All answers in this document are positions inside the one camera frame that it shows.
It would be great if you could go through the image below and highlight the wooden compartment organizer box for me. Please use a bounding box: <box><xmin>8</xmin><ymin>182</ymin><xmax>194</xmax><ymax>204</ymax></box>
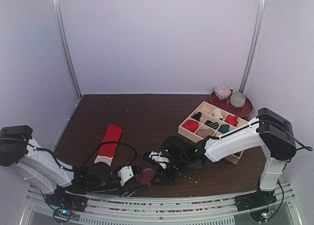
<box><xmin>178</xmin><ymin>101</ymin><xmax>255</xmax><ymax>165</ymax></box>

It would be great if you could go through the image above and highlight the grey striped cup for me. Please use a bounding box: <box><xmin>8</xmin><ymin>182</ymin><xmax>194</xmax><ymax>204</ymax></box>
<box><xmin>230</xmin><ymin>91</ymin><xmax>246</xmax><ymax>108</ymax></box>

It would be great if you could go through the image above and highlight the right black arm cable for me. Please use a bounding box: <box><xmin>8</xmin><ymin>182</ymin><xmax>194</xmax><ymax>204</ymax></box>
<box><xmin>257</xmin><ymin>119</ymin><xmax>313</xmax><ymax>152</ymax></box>

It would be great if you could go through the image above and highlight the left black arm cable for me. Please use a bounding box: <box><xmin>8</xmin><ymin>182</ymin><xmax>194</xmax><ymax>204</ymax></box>
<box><xmin>80</xmin><ymin>141</ymin><xmax>138</xmax><ymax>169</ymax></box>

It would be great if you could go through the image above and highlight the red patterned sock in box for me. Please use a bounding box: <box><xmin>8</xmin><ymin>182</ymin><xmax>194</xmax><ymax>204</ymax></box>
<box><xmin>225</xmin><ymin>115</ymin><xmax>238</xmax><ymax>127</ymax></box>

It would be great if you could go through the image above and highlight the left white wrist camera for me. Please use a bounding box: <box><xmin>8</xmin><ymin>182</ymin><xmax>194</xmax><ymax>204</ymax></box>
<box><xmin>117</xmin><ymin>166</ymin><xmax>134</xmax><ymax>187</ymax></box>

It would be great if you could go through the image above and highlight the right circuit board with leds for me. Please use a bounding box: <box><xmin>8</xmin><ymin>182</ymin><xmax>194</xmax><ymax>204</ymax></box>
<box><xmin>250</xmin><ymin>209</ymin><xmax>272</xmax><ymax>223</ymax></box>

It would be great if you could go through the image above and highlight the black rolled sock in box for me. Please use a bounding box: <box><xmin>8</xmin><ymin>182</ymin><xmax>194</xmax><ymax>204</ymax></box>
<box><xmin>191</xmin><ymin>112</ymin><xmax>202</xmax><ymax>122</ymax></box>

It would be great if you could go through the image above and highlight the red rolled sock in box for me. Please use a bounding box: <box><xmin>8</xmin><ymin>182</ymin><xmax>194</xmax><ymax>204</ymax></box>
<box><xmin>183</xmin><ymin>119</ymin><xmax>199</xmax><ymax>133</ymax></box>

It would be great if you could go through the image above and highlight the red round tray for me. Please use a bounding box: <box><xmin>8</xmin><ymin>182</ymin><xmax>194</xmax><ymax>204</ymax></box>
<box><xmin>209</xmin><ymin>92</ymin><xmax>253</xmax><ymax>118</ymax></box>

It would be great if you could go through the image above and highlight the purple sock with orange cuff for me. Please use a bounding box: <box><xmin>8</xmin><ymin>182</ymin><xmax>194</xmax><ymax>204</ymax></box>
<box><xmin>136</xmin><ymin>168</ymin><xmax>156</xmax><ymax>185</ymax></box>

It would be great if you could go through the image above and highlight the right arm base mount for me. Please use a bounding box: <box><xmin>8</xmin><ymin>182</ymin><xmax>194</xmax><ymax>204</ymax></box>
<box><xmin>235</xmin><ymin>191</ymin><xmax>277</xmax><ymax>211</ymax></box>

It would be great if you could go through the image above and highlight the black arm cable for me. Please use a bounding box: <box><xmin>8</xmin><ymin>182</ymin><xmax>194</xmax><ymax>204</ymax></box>
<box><xmin>257</xmin><ymin>119</ymin><xmax>313</xmax><ymax>152</ymax></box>
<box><xmin>80</xmin><ymin>141</ymin><xmax>138</xmax><ymax>169</ymax></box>

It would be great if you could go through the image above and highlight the cream rolled sock in box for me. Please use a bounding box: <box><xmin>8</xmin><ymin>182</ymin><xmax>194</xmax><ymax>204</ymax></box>
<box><xmin>212</xmin><ymin>108</ymin><xmax>226</xmax><ymax>120</ymax></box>

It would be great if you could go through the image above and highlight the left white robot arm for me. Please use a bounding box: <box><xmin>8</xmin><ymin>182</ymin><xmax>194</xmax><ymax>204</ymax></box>
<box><xmin>0</xmin><ymin>125</ymin><xmax>143</xmax><ymax>207</ymax></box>

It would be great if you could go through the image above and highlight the teal rolled sock in box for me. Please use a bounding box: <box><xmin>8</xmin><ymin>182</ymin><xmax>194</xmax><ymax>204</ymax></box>
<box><xmin>218</xmin><ymin>124</ymin><xmax>230</xmax><ymax>134</ymax></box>

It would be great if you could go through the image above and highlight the right aluminium frame post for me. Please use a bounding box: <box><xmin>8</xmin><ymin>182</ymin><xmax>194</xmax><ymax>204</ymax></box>
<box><xmin>239</xmin><ymin>0</ymin><xmax>267</xmax><ymax>95</ymax></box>

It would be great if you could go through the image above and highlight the left aluminium frame post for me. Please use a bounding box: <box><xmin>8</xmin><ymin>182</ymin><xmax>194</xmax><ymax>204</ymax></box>
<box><xmin>52</xmin><ymin>0</ymin><xmax>82</xmax><ymax>99</ymax></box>

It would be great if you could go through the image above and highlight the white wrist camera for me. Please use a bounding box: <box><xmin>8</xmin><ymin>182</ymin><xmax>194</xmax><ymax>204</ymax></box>
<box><xmin>117</xmin><ymin>166</ymin><xmax>134</xmax><ymax>187</ymax></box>
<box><xmin>149</xmin><ymin>151</ymin><xmax>170</xmax><ymax>169</ymax></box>

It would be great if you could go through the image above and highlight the circuit board with leds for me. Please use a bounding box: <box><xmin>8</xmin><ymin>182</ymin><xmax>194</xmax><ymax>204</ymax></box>
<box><xmin>52</xmin><ymin>208</ymin><xmax>73</xmax><ymax>223</ymax></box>
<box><xmin>250</xmin><ymin>209</ymin><xmax>272</xmax><ymax>223</ymax></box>

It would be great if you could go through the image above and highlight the aluminium frame post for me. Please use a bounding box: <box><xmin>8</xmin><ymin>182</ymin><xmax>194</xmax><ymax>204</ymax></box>
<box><xmin>52</xmin><ymin>0</ymin><xmax>82</xmax><ymax>99</ymax></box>
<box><xmin>239</xmin><ymin>0</ymin><xmax>267</xmax><ymax>95</ymax></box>

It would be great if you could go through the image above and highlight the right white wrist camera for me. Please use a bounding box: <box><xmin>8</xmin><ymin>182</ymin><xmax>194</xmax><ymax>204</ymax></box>
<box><xmin>149</xmin><ymin>151</ymin><xmax>170</xmax><ymax>169</ymax></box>

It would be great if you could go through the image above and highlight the left circuit board with leds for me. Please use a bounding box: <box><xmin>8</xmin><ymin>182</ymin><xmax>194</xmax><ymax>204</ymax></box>
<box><xmin>52</xmin><ymin>208</ymin><xmax>73</xmax><ymax>223</ymax></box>

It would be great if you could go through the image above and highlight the red sock with striped cuff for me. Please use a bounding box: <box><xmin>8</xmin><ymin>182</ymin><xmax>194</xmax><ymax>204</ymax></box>
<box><xmin>94</xmin><ymin>124</ymin><xmax>122</xmax><ymax>166</ymax></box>

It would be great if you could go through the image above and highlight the black striped sock in box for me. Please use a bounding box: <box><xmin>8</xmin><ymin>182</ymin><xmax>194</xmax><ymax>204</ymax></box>
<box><xmin>205</xmin><ymin>120</ymin><xmax>220</xmax><ymax>130</ymax></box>

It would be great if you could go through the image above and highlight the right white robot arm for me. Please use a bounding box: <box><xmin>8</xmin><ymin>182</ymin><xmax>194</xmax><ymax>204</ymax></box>
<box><xmin>143</xmin><ymin>108</ymin><xmax>297</xmax><ymax>206</ymax></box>

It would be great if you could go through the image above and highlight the beige rolled sock in box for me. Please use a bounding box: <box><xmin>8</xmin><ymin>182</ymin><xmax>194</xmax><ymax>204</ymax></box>
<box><xmin>196</xmin><ymin>128</ymin><xmax>215</xmax><ymax>138</ymax></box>

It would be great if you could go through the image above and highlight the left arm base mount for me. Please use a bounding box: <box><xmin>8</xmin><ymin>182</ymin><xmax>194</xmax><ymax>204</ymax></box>
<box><xmin>45</xmin><ymin>193</ymin><xmax>87</xmax><ymax>212</ymax></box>

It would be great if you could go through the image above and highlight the white patterned bowl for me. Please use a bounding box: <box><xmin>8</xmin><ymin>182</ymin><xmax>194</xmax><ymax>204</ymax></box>
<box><xmin>214</xmin><ymin>85</ymin><xmax>232</xmax><ymax>100</ymax></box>

